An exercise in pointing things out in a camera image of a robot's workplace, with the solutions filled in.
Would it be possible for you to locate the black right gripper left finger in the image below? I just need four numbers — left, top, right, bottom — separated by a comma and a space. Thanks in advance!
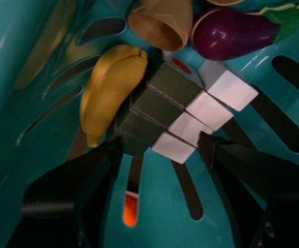
5, 137, 126, 248

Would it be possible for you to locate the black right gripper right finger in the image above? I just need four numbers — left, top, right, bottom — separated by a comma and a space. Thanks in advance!
195, 131, 299, 248

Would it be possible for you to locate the green and white sushi roll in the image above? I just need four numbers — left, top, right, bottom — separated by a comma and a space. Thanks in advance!
113, 51, 261, 165

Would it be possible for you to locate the orange toy food piece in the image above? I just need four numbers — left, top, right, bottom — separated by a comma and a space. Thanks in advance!
122, 190, 142, 228

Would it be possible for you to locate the teal basket with orange rim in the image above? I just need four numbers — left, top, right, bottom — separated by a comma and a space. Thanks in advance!
0, 0, 299, 248

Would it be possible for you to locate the yellow toy banana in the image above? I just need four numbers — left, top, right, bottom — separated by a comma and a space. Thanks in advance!
78, 44, 150, 149

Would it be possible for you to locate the purple toy eggplant green stem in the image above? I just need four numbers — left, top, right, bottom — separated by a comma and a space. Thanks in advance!
191, 2, 299, 62

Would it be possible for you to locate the tan cup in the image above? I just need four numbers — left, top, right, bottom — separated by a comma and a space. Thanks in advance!
127, 0, 195, 53

